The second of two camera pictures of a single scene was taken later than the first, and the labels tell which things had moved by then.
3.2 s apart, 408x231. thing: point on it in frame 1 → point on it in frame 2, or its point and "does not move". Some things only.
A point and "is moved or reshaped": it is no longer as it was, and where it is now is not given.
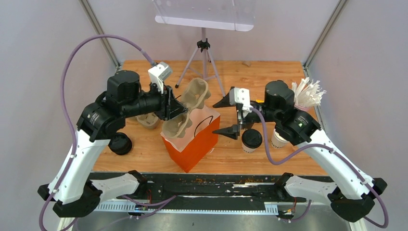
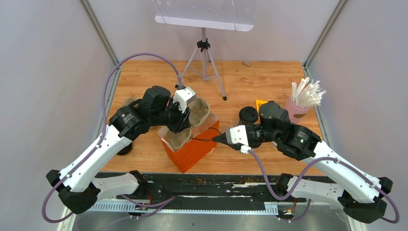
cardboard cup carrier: (195, 93) is moved or reshaped
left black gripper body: (158, 102) → (175, 119)
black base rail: (164, 193) does not move
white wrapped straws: (307, 94) does not move
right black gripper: (233, 132) → (222, 138)
